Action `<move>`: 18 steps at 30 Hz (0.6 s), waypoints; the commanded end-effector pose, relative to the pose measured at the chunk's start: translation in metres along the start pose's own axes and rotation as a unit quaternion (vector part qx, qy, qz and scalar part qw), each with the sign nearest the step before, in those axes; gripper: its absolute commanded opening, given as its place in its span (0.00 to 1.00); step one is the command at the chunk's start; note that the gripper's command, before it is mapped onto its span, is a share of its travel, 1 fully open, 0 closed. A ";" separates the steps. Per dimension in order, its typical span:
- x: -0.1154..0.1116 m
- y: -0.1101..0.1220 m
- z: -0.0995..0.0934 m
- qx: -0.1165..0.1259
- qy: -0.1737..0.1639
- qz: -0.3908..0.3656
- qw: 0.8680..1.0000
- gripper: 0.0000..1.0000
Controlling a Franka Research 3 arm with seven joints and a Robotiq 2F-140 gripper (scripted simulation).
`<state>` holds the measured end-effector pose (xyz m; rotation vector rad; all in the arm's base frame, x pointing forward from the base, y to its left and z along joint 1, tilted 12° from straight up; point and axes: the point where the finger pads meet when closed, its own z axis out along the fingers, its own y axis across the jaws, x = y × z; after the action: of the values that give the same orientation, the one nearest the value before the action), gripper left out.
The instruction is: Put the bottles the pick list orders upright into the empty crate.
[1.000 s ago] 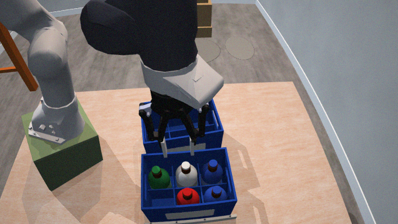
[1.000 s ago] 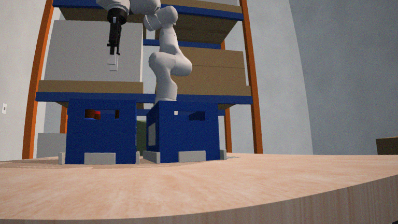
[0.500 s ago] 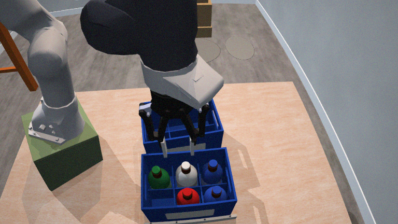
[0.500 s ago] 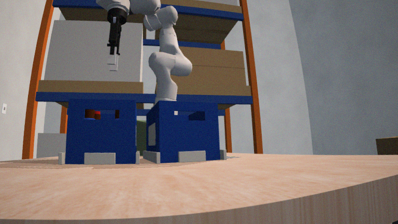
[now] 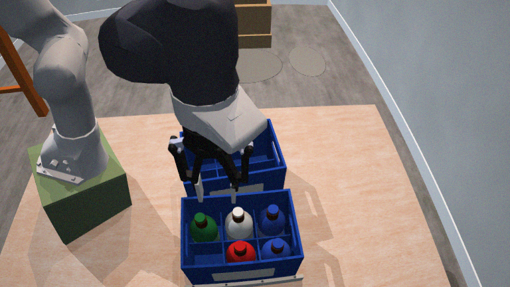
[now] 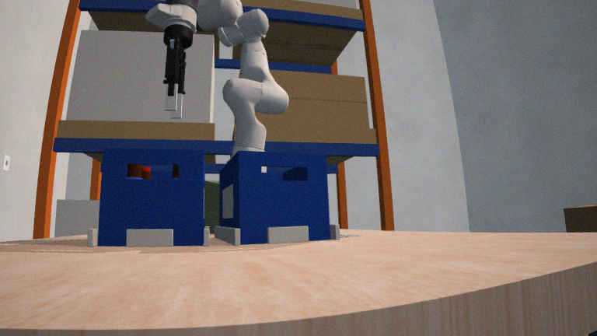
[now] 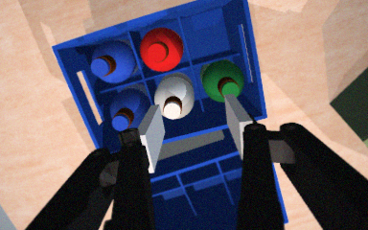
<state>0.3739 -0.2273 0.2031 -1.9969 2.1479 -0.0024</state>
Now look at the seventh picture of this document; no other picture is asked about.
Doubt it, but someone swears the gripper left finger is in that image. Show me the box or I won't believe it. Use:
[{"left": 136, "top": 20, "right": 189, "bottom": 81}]
[{"left": 25, "top": 104, "right": 165, "bottom": 230}]

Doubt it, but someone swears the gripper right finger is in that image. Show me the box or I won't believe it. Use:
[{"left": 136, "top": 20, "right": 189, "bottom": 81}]
[{"left": 224, "top": 94, "right": 368, "bottom": 230}]

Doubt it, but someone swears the white bottle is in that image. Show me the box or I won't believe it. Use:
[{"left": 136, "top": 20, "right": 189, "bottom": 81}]
[{"left": 154, "top": 72, "right": 195, "bottom": 119}]

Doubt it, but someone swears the red bottle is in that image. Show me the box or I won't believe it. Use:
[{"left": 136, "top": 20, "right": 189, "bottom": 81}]
[{"left": 140, "top": 27, "right": 184, "bottom": 72}]

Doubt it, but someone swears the blue bottle crate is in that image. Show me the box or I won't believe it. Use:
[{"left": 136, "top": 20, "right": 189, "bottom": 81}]
[
  {"left": 52, "top": 0, "right": 258, "bottom": 153},
  {"left": 149, "top": 128, "right": 242, "bottom": 230}
]

